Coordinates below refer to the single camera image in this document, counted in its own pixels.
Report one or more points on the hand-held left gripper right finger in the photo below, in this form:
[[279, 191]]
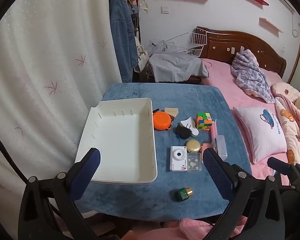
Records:
[[215, 170]]

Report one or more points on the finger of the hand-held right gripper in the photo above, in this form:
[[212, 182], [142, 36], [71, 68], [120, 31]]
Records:
[[277, 163]]

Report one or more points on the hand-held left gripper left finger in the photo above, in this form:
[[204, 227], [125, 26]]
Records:
[[87, 168]]

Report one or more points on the clear floss pick box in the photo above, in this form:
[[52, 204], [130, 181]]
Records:
[[193, 162]]

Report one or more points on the white compact camera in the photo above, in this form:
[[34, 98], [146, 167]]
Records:
[[178, 158]]

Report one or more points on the green bottle with gold cap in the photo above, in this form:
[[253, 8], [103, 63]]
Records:
[[182, 194]]

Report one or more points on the white plastic tray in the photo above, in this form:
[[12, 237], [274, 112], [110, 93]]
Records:
[[120, 142]]

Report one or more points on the white plug adapter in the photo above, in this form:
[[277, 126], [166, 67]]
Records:
[[193, 131]]

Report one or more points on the colourful puzzle cube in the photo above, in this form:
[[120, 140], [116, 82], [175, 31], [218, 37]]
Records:
[[204, 122]]

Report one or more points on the black plug adapter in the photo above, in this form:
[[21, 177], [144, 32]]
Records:
[[182, 131]]

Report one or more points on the clear plastic box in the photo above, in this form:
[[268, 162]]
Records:
[[220, 146]]

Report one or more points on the pink round object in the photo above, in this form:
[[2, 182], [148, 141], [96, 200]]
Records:
[[205, 145]]

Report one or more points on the gold round compact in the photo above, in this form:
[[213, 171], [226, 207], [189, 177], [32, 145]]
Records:
[[193, 145]]

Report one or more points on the pink printed pillow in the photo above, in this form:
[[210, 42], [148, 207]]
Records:
[[260, 130]]

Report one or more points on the pink plastic stick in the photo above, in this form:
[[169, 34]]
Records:
[[214, 131]]

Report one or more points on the bear print blanket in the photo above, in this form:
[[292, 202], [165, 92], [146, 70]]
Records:
[[290, 120]]

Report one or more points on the pink fleece cloth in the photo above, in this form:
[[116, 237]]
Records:
[[195, 228]]

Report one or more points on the blue fleece table mat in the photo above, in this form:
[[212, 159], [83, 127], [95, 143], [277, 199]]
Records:
[[145, 200]]

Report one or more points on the orange round case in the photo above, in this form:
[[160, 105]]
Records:
[[161, 121]]

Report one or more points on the beige plastic box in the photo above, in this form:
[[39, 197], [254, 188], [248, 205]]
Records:
[[171, 111]]

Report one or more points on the pink bed sheet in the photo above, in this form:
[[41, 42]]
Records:
[[222, 85]]

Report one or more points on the purple floral blanket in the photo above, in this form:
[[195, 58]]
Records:
[[250, 77]]

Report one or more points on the grey cloth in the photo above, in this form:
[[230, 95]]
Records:
[[175, 67]]

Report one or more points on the white patterned curtain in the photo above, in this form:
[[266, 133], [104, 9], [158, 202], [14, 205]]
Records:
[[40, 55]]

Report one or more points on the white handbag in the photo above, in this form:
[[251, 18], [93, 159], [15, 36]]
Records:
[[141, 55]]

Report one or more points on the brown wooden headboard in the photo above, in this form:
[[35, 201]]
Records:
[[222, 42]]

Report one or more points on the blue denim jacket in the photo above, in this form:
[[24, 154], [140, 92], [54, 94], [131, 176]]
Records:
[[121, 37]]

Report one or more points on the short pink wall shelf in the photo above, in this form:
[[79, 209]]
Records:
[[270, 24]]

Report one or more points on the white light switch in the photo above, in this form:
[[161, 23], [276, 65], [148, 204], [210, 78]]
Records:
[[165, 9]]

